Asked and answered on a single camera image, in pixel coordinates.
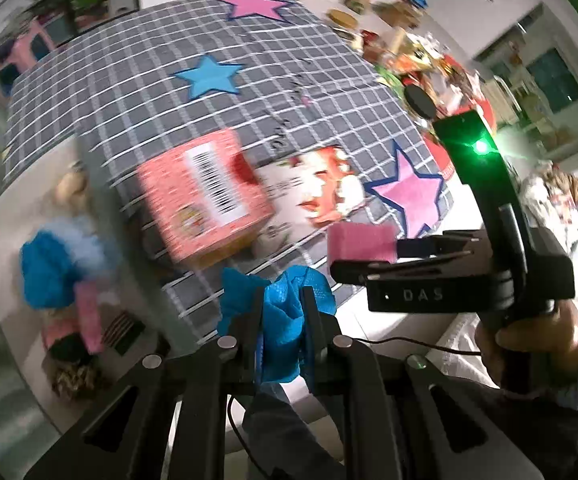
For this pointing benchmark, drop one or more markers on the grey checkered star tablecloth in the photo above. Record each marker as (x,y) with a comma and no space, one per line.
(161,77)

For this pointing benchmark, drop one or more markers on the dark striped knitted hat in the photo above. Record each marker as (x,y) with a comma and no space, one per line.
(122,332)

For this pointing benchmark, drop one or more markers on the pink and black sock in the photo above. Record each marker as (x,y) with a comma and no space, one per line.
(62,339)

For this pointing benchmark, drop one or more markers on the white floral tissue box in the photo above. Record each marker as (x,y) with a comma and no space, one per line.
(308,191)

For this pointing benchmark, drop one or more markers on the pink sponge with holes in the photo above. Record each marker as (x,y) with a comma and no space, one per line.
(86,301)

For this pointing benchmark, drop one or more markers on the beige knitted hat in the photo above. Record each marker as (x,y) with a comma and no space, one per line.
(71,192)

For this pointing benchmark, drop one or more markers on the yellow lid jar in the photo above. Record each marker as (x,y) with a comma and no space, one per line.
(342,19)

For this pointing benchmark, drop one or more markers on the light blue fluffy cloth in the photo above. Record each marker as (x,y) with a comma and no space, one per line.
(82,243)

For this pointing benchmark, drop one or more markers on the pink sponge block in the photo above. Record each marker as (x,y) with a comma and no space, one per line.
(353,241)

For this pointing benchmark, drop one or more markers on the leopard print scrunchie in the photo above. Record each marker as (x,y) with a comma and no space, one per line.
(74,381)

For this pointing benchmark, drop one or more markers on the blue mesh cloth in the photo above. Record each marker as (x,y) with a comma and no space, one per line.
(278,354)
(48,274)

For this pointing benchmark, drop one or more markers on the pink patterned tissue box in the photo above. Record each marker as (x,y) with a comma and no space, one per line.
(205,199)

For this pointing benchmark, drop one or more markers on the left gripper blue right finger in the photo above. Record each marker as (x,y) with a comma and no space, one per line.
(316,340)

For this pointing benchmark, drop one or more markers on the person's right hand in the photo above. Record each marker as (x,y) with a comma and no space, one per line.
(554,336)

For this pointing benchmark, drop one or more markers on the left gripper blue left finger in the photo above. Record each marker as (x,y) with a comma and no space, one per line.
(252,345)

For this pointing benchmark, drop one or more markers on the white open storage box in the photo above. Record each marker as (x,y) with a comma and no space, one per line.
(27,206)

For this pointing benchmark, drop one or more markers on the black round lid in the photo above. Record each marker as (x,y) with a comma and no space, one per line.
(420,102)

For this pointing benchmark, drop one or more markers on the pink plastic stool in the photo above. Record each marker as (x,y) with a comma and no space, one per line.
(22,50)

